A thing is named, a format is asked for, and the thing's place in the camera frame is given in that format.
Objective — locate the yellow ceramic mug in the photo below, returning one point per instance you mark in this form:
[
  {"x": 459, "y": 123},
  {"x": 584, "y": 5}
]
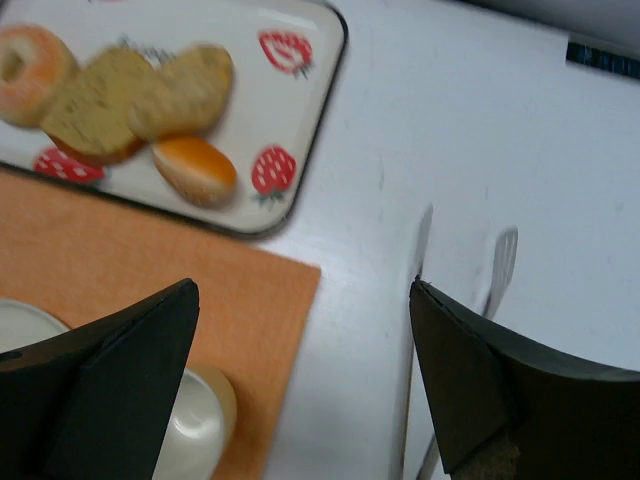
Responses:
[{"x": 200, "y": 427}]

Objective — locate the oval bread slice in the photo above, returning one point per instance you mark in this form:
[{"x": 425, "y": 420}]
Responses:
[{"x": 187, "y": 94}]

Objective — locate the orange glazed bagel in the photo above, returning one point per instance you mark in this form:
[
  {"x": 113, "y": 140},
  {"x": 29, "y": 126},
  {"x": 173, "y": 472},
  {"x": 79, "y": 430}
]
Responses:
[{"x": 35, "y": 66}]

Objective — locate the white blue ceramic plate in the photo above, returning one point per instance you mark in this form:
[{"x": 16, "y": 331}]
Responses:
[{"x": 23, "y": 324}]

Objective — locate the silver fork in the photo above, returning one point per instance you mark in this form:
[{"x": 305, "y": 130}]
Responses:
[{"x": 504, "y": 259}]

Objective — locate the strawberry pattern serving tray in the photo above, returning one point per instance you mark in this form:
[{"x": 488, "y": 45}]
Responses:
[{"x": 285, "y": 56}]

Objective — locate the right corner blue label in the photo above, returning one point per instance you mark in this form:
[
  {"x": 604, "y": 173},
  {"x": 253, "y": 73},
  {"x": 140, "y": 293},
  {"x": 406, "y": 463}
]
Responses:
[{"x": 611, "y": 62}]

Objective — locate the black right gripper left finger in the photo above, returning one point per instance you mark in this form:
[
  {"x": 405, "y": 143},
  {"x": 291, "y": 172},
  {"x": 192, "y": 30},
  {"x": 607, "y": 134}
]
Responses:
[{"x": 95, "y": 402}]

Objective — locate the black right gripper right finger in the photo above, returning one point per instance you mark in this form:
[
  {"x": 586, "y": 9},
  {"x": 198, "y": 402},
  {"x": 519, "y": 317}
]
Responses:
[{"x": 504, "y": 406}]

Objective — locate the brown bread slice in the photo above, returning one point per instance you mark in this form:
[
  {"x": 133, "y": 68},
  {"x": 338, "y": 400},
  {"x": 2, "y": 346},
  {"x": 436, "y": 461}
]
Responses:
[{"x": 88, "y": 120}]

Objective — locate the silver table knife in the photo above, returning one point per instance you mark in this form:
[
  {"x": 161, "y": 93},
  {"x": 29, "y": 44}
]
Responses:
[{"x": 416, "y": 429}]

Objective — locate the small orange bread roll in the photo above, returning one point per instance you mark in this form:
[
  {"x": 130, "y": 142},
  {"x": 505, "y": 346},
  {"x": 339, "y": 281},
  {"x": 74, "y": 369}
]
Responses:
[{"x": 201, "y": 174}]

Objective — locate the orange cloth placemat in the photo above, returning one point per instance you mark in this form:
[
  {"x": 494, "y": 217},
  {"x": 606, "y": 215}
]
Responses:
[{"x": 81, "y": 258}]

